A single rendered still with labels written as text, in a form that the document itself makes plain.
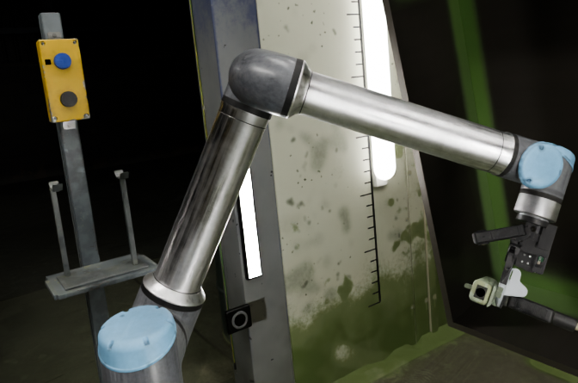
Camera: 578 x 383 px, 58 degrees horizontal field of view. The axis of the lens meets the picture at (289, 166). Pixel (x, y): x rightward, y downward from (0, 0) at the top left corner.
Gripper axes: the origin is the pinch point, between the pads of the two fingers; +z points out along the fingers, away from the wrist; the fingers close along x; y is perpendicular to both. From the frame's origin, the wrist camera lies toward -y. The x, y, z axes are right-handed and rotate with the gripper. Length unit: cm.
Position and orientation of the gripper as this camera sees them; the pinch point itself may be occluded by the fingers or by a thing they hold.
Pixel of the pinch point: (496, 299)
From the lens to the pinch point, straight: 130.3
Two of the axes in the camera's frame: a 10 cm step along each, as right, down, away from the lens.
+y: 8.6, 2.8, -4.4
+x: 4.0, 1.8, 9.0
